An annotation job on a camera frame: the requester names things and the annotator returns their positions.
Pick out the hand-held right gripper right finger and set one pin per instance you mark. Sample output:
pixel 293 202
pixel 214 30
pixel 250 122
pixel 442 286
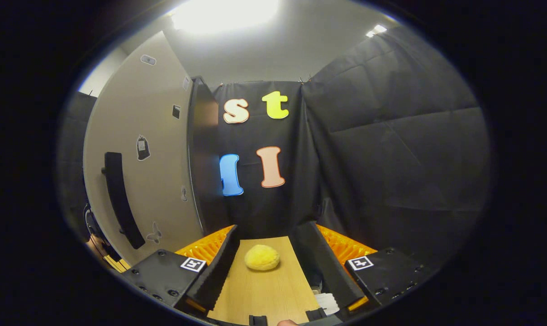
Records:
pixel 334 271

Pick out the black backdrop cloth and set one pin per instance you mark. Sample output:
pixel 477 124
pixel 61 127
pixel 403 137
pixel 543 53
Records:
pixel 391 158

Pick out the yellow round sponge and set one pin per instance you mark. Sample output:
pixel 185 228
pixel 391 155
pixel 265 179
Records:
pixel 262 258

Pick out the large ceiling light panel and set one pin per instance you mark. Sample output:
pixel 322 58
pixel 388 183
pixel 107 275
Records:
pixel 223 13

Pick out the white ribbed object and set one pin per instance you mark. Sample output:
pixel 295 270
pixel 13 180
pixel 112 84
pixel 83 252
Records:
pixel 327 303

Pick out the small ceiling light panel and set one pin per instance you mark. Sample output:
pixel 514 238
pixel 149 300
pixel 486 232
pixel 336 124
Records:
pixel 376 31

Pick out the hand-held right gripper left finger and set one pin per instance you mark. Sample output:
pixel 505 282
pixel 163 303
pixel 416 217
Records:
pixel 219 267

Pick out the grey cabinet door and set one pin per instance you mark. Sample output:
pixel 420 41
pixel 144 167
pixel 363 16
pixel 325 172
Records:
pixel 155 190

